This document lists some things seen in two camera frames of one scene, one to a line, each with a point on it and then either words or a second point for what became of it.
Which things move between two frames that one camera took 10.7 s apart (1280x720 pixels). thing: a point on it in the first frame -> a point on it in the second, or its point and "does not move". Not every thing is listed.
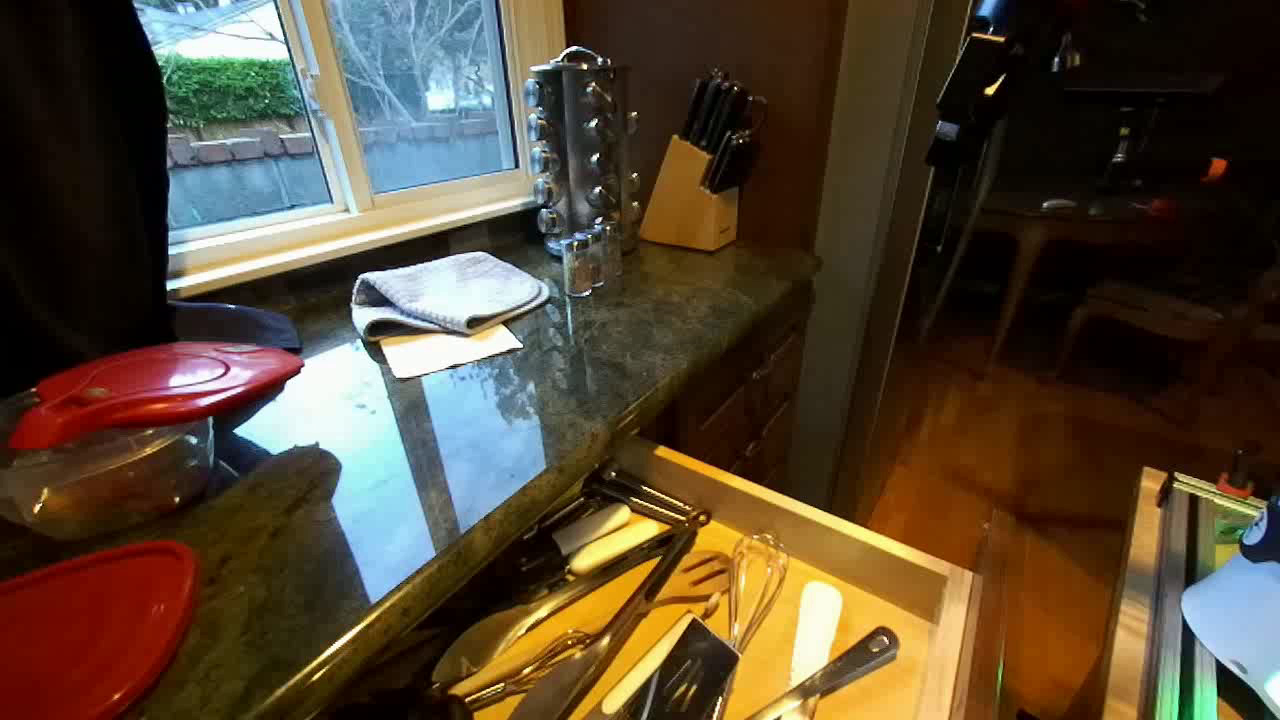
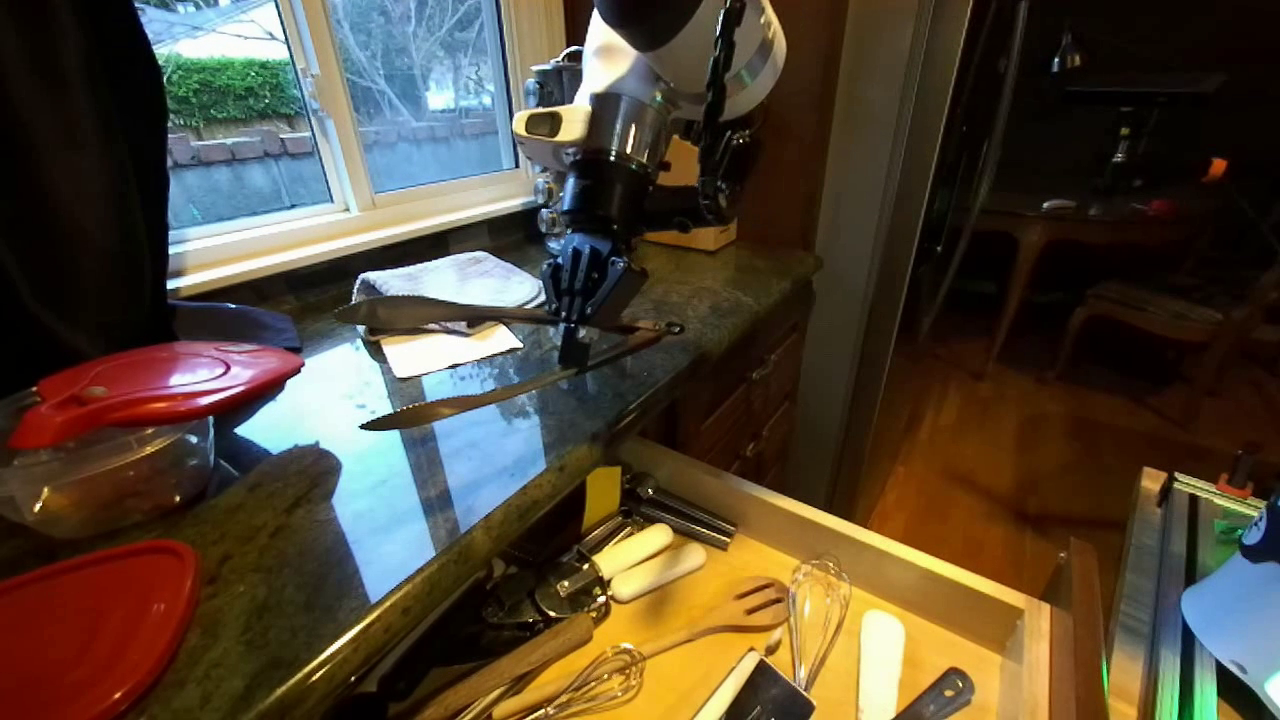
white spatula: (817, 624) -> (880, 642)
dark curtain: (87, 262) does not move
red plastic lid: (90, 631) does not move
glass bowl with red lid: (108, 437) does not move
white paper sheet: (447, 350) does not move
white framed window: (323, 130) does not move
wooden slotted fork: (699, 581) -> (754, 607)
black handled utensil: (866, 659) -> (943, 696)
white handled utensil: (606, 536) -> (623, 568)
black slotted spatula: (689, 682) -> (758, 689)
